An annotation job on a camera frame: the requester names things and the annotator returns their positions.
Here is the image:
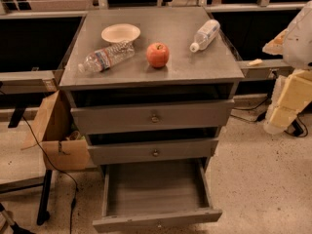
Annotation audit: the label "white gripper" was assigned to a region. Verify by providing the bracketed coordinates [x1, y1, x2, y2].
[262, 1, 312, 135]

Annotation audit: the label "clear water bottle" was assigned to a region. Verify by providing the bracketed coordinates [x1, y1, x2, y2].
[78, 41, 135, 72]

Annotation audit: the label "grey top drawer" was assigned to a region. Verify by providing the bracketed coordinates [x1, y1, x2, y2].
[71, 99, 234, 135]

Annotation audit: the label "white labelled water bottle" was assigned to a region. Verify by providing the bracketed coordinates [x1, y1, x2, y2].
[189, 19, 220, 53]

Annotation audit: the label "grey drawer cabinet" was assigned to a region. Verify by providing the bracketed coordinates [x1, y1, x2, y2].
[60, 8, 243, 171]

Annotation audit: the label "grey open bottom drawer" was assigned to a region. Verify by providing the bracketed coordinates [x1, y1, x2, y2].
[93, 159, 222, 233]

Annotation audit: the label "grey middle drawer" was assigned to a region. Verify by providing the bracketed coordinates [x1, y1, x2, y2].
[89, 138, 218, 165]

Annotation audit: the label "small yellow foam piece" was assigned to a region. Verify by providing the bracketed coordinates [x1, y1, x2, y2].
[248, 58, 262, 66]

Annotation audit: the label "red apple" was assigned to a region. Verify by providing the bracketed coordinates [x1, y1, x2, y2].
[146, 43, 170, 68]

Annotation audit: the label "white paper bowl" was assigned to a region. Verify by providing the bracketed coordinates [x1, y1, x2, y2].
[101, 23, 140, 44]

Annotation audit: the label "brown cardboard box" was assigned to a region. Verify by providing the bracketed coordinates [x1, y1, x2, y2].
[21, 91, 90, 171]

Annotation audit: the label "black table leg left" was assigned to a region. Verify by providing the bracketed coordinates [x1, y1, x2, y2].
[36, 170, 53, 225]

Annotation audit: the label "black power adapter cable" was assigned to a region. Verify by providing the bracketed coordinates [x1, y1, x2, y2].
[230, 96, 309, 138]

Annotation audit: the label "black floor cable left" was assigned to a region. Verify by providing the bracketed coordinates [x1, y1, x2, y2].
[20, 115, 80, 234]

